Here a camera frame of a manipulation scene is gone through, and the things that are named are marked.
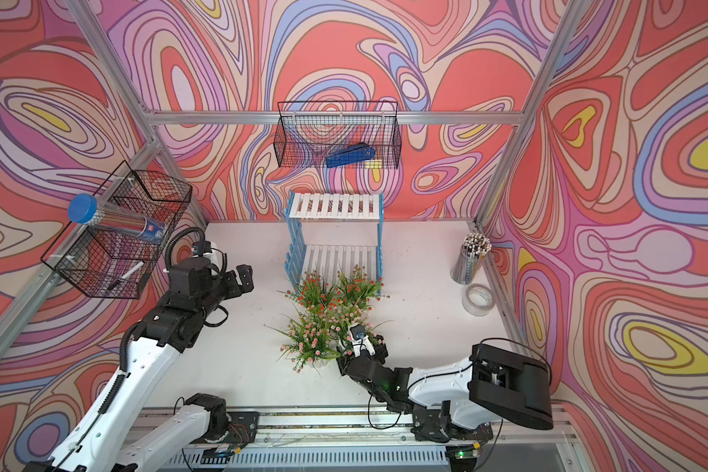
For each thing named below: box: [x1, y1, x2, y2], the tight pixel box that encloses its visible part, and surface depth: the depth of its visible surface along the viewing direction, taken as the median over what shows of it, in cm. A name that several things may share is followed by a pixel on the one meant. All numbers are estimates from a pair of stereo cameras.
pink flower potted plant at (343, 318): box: [330, 306, 395, 355], surface depth 78 cm
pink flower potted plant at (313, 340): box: [263, 312, 344, 377], surface depth 76 cm
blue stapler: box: [325, 142, 376, 169], surface depth 90 cm
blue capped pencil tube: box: [67, 192, 169, 245], surface depth 69 cm
